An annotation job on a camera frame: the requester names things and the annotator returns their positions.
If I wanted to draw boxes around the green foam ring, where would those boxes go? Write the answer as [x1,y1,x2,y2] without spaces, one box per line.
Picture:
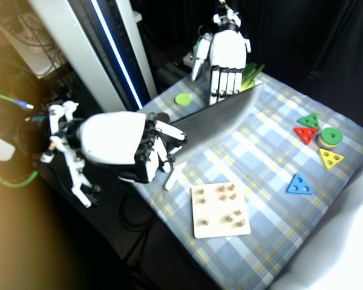
[318,127,344,147]

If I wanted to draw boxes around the yellow triangle block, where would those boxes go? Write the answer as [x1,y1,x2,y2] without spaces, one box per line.
[318,147,345,170]

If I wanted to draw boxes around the red triangle block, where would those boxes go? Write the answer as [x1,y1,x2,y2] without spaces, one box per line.
[293,126,318,146]

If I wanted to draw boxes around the black curtain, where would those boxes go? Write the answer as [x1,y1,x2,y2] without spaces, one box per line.
[129,0,363,134]

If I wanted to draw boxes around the green cable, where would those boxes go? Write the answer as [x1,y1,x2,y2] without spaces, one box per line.
[0,89,34,111]
[0,167,39,189]

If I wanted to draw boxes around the blue plaid tablecloth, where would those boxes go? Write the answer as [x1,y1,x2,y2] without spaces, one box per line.
[132,71,363,290]

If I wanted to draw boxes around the white and black hand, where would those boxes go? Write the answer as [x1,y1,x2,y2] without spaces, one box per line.
[79,111,189,184]
[191,29,252,106]

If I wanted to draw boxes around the wooden handled steel cleaver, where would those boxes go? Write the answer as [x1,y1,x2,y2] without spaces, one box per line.
[168,83,263,166]

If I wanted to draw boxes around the green round disc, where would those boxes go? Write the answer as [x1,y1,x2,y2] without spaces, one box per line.
[174,92,192,107]

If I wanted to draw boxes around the white column with black strip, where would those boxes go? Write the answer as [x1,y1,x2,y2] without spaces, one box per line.
[28,0,158,113]

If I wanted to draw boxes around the blue triangle block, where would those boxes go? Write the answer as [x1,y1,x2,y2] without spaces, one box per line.
[286,173,315,195]

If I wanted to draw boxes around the white pointed plastic piece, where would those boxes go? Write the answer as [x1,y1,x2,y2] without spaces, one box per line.
[164,161,189,192]

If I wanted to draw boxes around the green toy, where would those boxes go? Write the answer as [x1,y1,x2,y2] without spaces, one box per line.
[241,62,266,93]

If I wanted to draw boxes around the wooden peg board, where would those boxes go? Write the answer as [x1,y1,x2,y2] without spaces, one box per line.
[189,182,252,240]

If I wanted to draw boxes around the green triangle block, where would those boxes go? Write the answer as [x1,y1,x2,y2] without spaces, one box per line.
[297,112,321,131]

